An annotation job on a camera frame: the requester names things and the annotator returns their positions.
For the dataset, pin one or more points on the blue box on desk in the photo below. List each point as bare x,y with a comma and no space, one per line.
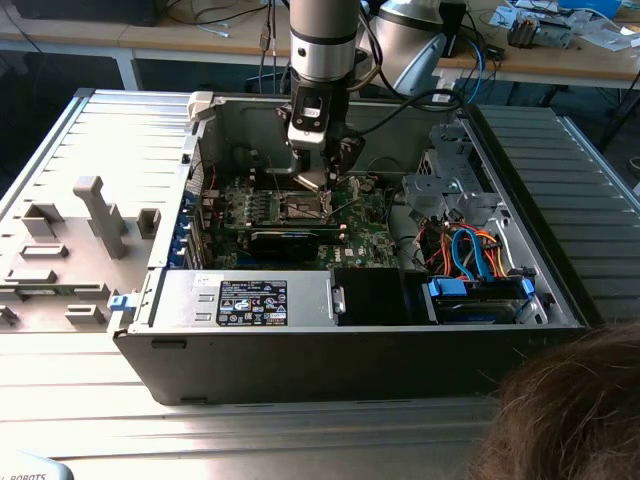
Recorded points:
590,6

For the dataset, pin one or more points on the CPU cooler on desk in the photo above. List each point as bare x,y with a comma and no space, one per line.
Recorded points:
522,30

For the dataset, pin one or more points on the silver drive on desk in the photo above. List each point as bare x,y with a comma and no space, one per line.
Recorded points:
555,35

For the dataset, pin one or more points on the wooden desk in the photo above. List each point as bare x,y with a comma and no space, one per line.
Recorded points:
175,37

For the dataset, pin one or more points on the green motherboard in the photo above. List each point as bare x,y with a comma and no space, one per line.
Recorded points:
370,230

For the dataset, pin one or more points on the blue case latch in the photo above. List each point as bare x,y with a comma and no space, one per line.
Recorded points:
120,303

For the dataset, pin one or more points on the black plastic shroud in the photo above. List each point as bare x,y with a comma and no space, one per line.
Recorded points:
370,297

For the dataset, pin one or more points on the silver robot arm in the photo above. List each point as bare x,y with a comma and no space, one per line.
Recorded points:
325,30

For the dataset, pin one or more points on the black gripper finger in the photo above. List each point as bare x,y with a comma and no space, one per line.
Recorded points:
347,150
298,162

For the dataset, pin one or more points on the beige case latch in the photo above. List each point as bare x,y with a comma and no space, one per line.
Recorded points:
202,106

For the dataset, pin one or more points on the installed RAM stick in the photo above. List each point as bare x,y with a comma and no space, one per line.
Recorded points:
300,228

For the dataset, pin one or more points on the blue card retainer clips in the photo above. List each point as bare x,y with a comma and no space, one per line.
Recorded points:
175,252

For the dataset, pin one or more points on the hard disk in blue carrier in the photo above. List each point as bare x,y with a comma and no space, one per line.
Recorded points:
445,290

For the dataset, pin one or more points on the black monitor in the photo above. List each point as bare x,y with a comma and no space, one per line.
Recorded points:
75,10

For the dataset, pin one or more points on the metal disk bay cage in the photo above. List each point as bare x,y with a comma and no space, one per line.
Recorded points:
450,186

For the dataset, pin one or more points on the silver power supply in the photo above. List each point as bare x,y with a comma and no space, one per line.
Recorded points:
180,300

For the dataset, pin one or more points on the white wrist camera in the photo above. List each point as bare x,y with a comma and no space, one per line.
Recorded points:
310,135

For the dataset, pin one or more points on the black open PC case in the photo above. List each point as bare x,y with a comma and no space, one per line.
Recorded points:
300,370

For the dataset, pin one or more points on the black graphics card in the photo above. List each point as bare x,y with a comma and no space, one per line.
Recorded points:
285,246

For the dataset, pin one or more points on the thin metal locking lever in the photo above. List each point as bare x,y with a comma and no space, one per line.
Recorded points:
273,172

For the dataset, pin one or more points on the black box on desk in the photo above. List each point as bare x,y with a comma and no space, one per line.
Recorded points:
452,25

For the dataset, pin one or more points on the metal CPU socket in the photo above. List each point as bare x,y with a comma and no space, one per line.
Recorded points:
300,207

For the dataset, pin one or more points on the person's brown-haired head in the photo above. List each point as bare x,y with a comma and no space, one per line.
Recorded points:
575,415

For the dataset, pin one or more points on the CPU with silver top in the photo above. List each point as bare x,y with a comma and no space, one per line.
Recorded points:
310,180

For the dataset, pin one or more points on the grey parts rack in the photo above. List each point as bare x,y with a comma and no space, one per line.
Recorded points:
65,235

